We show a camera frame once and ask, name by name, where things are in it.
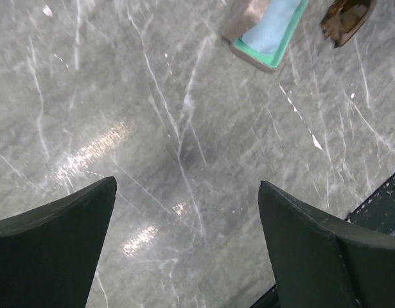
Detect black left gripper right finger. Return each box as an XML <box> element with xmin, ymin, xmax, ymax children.
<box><xmin>258</xmin><ymin>181</ymin><xmax>395</xmax><ymax>307</ymax></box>

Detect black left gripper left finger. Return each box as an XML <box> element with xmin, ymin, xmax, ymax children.
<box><xmin>0</xmin><ymin>176</ymin><xmax>117</xmax><ymax>307</ymax></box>

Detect light blue cleaning cloth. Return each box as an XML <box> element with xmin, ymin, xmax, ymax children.
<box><xmin>241</xmin><ymin>0</ymin><xmax>301</xmax><ymax>55</ymax></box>

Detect brown tortoise sunglasses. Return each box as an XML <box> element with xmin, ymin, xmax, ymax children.
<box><xmin>320</xmin><ymin>0</ymin><xmax>376</xmax><ymax>48</ymax></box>

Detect grey-brown glasses case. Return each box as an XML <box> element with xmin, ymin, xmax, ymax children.
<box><xmin>222</xmin><ymin>0</ymin><xmax>309</xmax><ymax>71</ymax></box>

